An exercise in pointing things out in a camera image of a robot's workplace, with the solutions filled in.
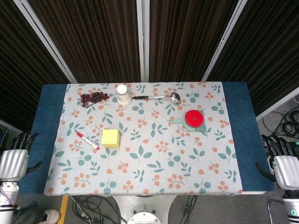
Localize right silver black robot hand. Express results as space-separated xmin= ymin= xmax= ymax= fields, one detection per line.
xmin=255 ymin=134 xmax=299 ymax=190

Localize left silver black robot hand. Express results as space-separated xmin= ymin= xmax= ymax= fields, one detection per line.
xmin=0 ymin=132 xmax=43 ymax=182

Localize red white marker pen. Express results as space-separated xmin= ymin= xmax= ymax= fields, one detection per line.
xmin=76 ymin=132 xmax=100 ymax=151

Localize yellow sticky note block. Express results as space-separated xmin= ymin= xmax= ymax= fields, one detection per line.
xmin=101 ymin=129 xmax=121 ymax=148

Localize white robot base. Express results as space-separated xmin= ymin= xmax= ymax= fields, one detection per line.
xmin=111 ymin=195 xmax=178 ymax=224

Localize floral patterned tablecloth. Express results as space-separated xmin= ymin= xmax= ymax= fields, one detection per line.
xmin=43 ymin=81 xmax=244 ymax=196

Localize blue table mat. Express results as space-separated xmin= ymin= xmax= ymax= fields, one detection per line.
xmin=18 ymin=81 xmax=275 ymax=196

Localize white sneaker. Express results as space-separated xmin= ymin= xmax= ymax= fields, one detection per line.
xmin=44 ymin=209 xmax=62 ymax=224

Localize red tape measure disc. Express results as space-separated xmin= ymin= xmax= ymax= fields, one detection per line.
xmin=169 ymin=110 xmax=208 ymax=133

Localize dark red grape bunch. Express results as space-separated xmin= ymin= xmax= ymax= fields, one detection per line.
xmin=78 ymin=91 xmax=110 ymax=108

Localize red round disc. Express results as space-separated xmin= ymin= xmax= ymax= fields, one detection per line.
xmin=185 ymin=110 xmax=205 ymax=128

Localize white paper cup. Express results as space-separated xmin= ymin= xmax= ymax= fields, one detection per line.
xmin=116 ymin=84 xmax=132 ymax=105

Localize metal chair frame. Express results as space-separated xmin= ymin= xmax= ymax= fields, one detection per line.
xmin=266 ymin=198 xmax=286 ymax=224

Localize black cable bundle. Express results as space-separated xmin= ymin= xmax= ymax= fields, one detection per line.
xmin=263 ymin=109 xmax=299 ymax=140

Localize black floor cables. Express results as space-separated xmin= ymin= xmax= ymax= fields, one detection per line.
xmin=70 ymin=195 xmax=128 ymax=224

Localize white partition frame post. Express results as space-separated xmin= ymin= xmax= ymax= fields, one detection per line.
xmin=13 ymin=0 xmax=78 ymax=84
xmin=136 ymin=0 xmax=150 ymax=82
xmin=201 ymin=0 xmax=249 ymax=82

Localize steel ladle black handle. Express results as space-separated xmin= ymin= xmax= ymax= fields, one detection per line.
xmin=131 ymin=92 xmax=182 ymax=105

